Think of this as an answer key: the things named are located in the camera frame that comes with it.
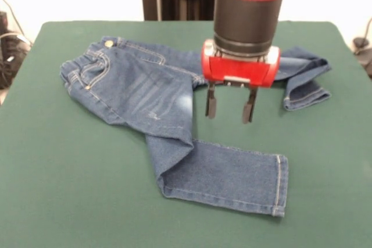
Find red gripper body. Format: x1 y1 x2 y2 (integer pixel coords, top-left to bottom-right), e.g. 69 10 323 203
200 38 282 89

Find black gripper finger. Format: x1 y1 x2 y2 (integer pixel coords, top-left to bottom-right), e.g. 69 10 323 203
242 87 258 124
205 81 218 120

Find blue denim jeans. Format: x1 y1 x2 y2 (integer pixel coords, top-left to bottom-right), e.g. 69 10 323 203
59 35 332 218

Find dark green table cloth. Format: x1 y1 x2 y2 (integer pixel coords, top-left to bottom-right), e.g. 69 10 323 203
0 20 372 248

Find black equipment pile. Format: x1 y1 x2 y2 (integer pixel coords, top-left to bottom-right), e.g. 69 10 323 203
0 11 33 89

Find pale cable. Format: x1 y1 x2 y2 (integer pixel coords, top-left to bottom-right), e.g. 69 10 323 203
0 0 30 46

